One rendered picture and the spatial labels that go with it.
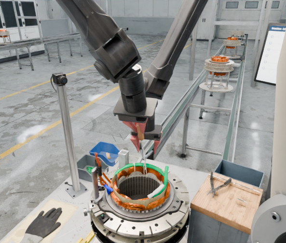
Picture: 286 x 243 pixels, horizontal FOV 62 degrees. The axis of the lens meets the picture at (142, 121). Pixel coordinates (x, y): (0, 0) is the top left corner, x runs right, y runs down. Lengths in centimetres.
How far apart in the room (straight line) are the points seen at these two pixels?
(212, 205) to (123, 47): 58
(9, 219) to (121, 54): 217
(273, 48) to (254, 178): 80
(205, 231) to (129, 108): 52
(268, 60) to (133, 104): 115
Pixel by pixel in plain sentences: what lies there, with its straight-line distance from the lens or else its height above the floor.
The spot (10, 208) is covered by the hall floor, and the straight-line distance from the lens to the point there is 259.
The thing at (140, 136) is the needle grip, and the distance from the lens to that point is 67.
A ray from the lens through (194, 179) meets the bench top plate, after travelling 139.
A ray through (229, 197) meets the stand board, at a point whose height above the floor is 107.
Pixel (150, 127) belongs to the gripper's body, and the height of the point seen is 128.
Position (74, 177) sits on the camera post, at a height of 88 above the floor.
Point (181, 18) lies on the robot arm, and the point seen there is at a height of 161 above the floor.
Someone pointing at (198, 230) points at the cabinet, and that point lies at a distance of 91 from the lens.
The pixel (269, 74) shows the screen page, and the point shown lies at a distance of 159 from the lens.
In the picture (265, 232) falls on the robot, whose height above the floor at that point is 144.
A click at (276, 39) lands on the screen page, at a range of 158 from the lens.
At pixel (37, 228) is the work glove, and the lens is 119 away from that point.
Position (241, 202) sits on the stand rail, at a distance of 87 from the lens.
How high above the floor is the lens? 164
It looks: 26 degrees down
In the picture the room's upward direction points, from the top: straight up
